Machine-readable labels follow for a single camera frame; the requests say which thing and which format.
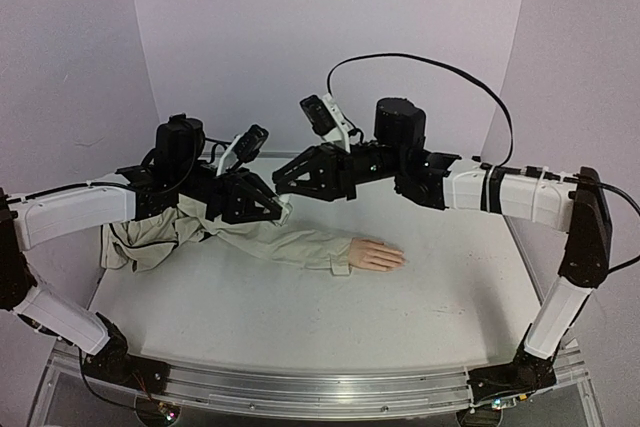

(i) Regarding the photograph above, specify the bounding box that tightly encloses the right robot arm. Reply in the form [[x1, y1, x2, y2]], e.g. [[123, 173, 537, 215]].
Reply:
[[272, 95, 612, 408]]

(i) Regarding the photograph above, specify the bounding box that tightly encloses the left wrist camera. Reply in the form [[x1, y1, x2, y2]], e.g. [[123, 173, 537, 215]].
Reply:
[[216, 124, 269, 176]]

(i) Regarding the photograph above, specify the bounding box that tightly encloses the beige zip jacket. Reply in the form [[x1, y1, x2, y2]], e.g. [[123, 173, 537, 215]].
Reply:
[[100, 196, 353, 276]]

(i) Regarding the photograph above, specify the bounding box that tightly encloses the aluminium rear table rail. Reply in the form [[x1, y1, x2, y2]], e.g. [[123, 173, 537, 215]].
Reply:
[[258, 150, 482, 162]]

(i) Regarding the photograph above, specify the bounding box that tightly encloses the clear nail polish bottle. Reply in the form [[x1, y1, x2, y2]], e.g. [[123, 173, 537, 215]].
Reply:
[[274, 194, 293, 226]]

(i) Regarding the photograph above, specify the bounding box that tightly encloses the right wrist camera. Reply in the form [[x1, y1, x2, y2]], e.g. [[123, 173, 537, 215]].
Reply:
[[299, 93, 359, 153]]

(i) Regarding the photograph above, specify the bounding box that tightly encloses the aluminium front table rail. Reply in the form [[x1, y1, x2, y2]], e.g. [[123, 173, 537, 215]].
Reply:
[[29, 343, 603, 426]]

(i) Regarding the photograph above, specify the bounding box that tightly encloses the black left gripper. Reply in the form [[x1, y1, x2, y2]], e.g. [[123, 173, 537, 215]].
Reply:
[[175, 161, 289, 224]]

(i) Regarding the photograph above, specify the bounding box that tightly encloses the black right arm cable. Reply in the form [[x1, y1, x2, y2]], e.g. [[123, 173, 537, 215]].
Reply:
[[325, 52, 640, 273]]

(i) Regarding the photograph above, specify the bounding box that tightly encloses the mannequin hand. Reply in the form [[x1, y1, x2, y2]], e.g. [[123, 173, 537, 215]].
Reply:
[[347, 239, 405, 272]]

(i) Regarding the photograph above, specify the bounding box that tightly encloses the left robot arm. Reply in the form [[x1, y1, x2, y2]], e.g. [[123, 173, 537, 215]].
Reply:
[[1, 114, 284, 394]]

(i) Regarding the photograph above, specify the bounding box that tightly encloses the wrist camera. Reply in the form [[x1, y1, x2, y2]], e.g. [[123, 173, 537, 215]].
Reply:
[[299, 93, 359, 153], [216, 124, 269, 176]]

